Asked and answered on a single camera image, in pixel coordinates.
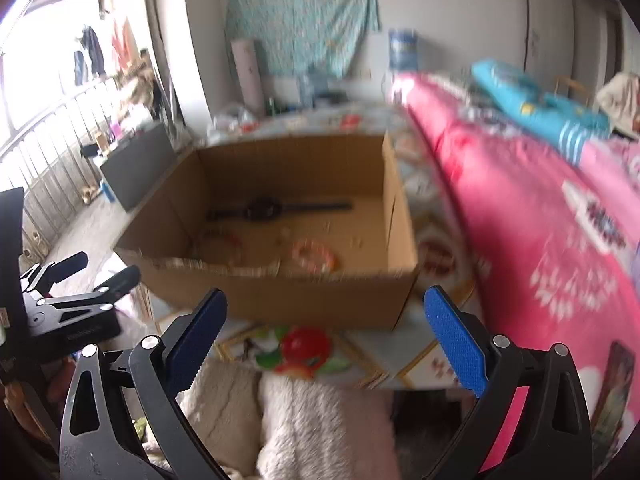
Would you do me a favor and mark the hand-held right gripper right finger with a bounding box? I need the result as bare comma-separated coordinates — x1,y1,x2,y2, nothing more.
423,285,593,480

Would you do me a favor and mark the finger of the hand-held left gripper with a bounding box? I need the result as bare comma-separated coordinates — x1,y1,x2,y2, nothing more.
20,252,90,293
45,265,142,311

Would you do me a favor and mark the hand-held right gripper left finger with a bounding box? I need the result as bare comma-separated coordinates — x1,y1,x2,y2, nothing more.
59,287,228,480

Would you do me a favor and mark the cardboard box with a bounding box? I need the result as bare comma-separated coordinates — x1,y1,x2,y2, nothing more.
114,130,421,332

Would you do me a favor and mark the orange bead bracelet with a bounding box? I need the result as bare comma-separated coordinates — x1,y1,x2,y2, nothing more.
291,239,340,273

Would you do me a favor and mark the metal balcony railing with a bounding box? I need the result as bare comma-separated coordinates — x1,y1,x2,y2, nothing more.
0,95,121,261

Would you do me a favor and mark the fruit printed tablecloth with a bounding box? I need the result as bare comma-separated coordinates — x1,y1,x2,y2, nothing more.
117,110,481,391

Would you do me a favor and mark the grey cabinet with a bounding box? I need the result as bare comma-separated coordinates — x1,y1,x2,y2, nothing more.
100,122,181,212

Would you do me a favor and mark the black wristwatch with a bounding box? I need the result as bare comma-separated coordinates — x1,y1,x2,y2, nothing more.
206,197,355,223

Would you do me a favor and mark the white fleece clothing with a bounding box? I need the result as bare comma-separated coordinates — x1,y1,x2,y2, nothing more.
177,360,401,480

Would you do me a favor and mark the pink floral blanket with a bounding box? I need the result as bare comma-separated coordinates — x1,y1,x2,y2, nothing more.
395,72,640,466

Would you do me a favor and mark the white plastic bag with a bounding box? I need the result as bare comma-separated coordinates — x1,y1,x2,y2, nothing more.
212,102,261,133

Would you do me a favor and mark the row of hanging clothes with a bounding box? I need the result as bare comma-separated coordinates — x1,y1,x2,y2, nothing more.
72,17,166,111

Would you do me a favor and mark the pale pink rolled mat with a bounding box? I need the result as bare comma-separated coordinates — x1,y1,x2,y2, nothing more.
230,37,266,118

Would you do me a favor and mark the blue pillow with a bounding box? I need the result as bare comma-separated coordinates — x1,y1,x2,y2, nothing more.
472,59,613,166

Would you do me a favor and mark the clear plastic bottle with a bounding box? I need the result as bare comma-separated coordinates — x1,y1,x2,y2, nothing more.
299,72,331,106

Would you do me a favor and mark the blue water dispenser bottle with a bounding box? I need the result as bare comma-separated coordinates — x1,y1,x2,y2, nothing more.
387,27,420,72

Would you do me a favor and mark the white door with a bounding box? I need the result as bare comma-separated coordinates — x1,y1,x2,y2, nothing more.
522,0,576,81

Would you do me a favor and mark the teal floral wall cloth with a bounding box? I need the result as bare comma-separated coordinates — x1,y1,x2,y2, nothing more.
226,0,381,80

